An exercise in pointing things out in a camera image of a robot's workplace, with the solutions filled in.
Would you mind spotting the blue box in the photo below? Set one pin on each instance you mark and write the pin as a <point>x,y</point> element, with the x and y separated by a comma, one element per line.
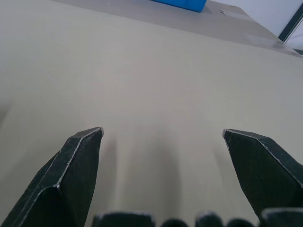
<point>182,4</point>

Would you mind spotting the dark window frame bar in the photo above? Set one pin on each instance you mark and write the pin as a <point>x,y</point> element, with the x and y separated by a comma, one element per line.
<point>290,23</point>

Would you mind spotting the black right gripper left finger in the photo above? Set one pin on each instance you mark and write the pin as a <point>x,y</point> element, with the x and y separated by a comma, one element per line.
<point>68,179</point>

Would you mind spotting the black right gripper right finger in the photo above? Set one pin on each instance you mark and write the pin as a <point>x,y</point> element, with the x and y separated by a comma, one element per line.
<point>262,175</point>

